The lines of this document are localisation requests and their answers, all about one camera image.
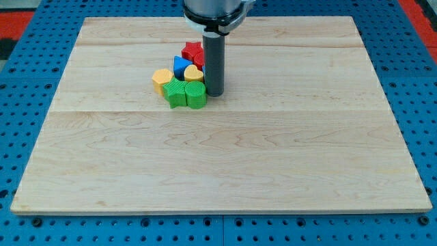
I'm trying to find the blue triangle block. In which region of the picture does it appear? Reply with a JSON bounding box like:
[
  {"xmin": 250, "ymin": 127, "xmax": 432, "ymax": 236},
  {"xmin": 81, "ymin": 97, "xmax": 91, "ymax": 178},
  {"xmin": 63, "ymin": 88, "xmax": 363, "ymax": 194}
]
[{"xmin": 173, "ymin": 56, "xmax": 193, "ymax": 80}]

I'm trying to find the green cylinder block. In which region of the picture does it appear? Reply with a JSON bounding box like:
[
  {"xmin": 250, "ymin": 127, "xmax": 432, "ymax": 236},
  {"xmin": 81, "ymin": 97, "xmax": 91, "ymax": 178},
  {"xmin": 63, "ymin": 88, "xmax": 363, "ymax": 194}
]
[{"xmin": 185, "ymin": 81, "xmax": 207, "ymax": 109}]

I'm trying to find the red star block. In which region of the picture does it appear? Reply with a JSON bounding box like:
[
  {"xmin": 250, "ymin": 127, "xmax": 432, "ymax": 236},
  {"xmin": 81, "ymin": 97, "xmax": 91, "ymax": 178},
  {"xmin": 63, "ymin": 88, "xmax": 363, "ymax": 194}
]
[{"xmin": 181, "ymin": 42, "xmax": 203, "ymax": 62}]

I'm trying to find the yellow hexagon block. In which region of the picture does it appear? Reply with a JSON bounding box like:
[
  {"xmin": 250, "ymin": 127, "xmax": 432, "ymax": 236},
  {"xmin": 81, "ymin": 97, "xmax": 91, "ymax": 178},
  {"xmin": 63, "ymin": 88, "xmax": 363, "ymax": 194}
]
[{"xmin": 152, "ymin": 68, "xmax": 174, "ymax": 96}]

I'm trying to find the light wooden board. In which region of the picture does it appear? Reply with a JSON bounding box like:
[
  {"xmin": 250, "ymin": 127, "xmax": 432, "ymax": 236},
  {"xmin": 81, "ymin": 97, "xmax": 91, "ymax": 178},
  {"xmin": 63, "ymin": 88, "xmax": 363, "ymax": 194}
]
[{"xmin": 10, "ymin": 16, "xmax": 432, "ymax": 216}]

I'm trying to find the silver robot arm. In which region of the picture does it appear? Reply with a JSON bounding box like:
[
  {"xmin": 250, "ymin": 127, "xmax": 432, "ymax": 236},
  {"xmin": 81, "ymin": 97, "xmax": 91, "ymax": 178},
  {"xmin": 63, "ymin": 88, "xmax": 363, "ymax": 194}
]
[{"xmin": 182, "ymin": 0, "xmax": 255, "ymax": 38}]

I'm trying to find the red round block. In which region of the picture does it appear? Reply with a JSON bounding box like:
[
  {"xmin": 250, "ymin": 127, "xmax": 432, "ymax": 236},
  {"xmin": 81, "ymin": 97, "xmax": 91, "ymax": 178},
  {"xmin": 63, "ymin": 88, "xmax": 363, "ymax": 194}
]
[{"xmin": 193, "ymin": 51, "xmax": 205, "ymax": 71}]

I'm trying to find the yellow heart block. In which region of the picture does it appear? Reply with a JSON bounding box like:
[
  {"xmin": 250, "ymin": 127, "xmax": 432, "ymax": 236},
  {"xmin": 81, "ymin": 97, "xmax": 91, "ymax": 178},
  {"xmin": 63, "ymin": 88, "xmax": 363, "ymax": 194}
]
[{"xmin": 184, "ymin": 65, "xmax": 204, "ymax": 82}]

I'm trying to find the green star block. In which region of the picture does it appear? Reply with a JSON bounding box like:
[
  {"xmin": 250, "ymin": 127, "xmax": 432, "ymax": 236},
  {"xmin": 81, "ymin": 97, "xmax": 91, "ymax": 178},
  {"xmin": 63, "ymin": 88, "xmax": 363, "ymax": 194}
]
[{"xmin": 163, "ymin": 77, "xmax": 188, "ymax": 109}]

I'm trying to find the grey cylindrical pointer rod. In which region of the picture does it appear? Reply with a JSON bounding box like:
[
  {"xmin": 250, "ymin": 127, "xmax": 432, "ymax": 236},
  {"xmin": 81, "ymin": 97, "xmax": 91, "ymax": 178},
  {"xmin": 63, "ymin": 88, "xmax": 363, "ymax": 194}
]
[{"xmin": 203, "ymin": 36, "xmax": 225, "ymax": 97}]

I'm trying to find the blue block behind rod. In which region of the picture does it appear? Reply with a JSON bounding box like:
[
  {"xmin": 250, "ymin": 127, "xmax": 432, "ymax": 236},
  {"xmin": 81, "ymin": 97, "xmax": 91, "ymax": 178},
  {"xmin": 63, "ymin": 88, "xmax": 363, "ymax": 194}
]
[{"xmin": 202, "ymin": 66, "xmax": 206, "ymax": 83}]

